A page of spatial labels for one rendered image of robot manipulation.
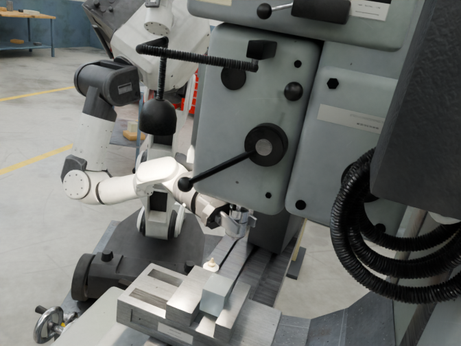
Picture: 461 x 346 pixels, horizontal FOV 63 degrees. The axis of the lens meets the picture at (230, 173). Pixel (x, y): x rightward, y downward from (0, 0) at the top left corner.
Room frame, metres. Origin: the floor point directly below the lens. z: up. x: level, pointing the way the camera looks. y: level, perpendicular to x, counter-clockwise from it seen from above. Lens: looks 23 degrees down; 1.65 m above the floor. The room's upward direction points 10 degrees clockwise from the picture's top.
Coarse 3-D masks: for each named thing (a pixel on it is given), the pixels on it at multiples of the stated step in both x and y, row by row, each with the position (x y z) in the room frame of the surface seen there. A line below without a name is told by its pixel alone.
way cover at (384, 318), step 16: (352, 304) 0.79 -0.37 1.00; (368, 304) 0.74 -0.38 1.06; (384, 304) 0.69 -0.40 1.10; (288, 320) 0.82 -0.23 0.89; (304, 320) 0.82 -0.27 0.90; (320, 320) 0.79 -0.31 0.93; (336, 320) 0.77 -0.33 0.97; (352, 320) 0.73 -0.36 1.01; (368, 320) 0.68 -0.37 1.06; (384, 320) 0.65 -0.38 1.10; (288, 336) 0.75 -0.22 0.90; (304, 336) 0.75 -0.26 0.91; (320, 336) 0.73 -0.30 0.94; (336, 336) 0.71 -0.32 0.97; (352, 336) 0.67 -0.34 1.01; (368, 336) 0.63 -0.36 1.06; (384, 336) 0.60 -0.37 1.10
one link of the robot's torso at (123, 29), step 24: (96, 0) 1.08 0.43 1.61; (120, 0) 1.11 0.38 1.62; (144, 0) 1.12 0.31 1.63; (96, 24) 1.14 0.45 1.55; (120, 24) 1.07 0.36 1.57; (192, 24) 1.11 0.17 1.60; (120, 48) 1.05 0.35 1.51; (168, 48) 1.06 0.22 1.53; (192, 48) 1.11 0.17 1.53; (144, 72) 1.05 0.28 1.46; (168, 72) 1.06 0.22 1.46; (192, 72) 1.27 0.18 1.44
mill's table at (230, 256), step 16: (224, 240) 1.05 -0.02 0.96; (240, 240) 1.09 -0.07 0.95; (224, 256) 0.97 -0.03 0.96; (240, 256) 0.98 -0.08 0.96; (256, 256) 1.00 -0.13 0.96; (272, 256) 1.03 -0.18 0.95; (288, 256) 1.03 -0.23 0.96; (224, 272) 0.89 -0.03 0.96; (240, 272) 0.92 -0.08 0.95; (256, 272) 0.92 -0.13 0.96; (272, 272) 0.93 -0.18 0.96; (256, 288) 0.85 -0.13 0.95; (272, 288) 0.86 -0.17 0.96; (272, 304) 0.79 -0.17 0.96
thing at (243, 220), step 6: (228, 210) 0.72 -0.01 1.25; (234, 216) 0.70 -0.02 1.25; (240, 216) 0.70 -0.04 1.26; (246, 216) 0.71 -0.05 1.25; (240, 222) 0.70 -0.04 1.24; (246, 222) 0.71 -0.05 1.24; (246, 228) 0.72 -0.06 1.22; (228, 234) 0.71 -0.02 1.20; (234, 234) 0.70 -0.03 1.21; (240, 234) 0.70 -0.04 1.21
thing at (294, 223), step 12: (264, 216) 1.05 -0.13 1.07; (276, 216) 1.04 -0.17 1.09; (288, 216) 1.02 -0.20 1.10; (252, 228) 1.06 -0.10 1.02; (264, 228) 1.05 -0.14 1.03; (276, 228) 1.03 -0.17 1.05; (288, 228) 1.04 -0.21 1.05; (252, 240) 1.06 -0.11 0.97; (264, 240) 1.05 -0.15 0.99; (276, 240) 1.03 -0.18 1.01; (288, 240) 1.09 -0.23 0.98; (276, 252) 1.03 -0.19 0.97
